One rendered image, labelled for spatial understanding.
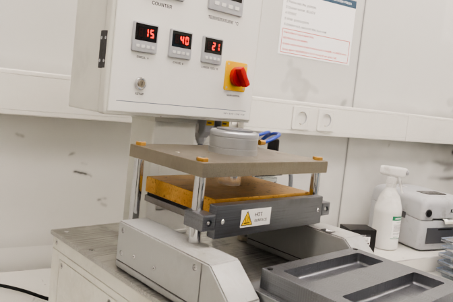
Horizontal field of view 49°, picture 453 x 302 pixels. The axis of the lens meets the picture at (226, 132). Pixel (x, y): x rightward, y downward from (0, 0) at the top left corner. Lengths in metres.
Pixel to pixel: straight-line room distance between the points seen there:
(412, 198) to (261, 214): 0.98
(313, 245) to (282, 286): 0.24
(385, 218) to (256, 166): 0.90
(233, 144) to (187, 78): 0.18
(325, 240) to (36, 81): 0.71
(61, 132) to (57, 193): 0.15
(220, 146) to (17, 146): 0.59
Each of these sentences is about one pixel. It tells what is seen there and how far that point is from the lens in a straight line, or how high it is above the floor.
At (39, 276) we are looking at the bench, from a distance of 1.24.
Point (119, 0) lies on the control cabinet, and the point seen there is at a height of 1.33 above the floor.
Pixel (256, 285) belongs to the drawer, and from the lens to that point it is 0.64.
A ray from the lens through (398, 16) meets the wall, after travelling 1.87.
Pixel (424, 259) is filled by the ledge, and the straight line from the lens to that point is 1.59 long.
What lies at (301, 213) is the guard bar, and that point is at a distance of 0.78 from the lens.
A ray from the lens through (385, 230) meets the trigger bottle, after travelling 1.57.
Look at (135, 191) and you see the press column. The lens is 0.78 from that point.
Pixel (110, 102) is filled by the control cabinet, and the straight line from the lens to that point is 0.80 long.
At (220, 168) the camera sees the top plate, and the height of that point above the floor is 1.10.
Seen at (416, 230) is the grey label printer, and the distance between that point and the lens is 1.63.
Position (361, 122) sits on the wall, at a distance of 1.68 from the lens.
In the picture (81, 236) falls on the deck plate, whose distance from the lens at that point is 0.91.
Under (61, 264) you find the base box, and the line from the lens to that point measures 0.93.
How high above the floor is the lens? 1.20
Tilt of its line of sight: 4 degrees down
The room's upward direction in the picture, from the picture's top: 6 degrees clockwise
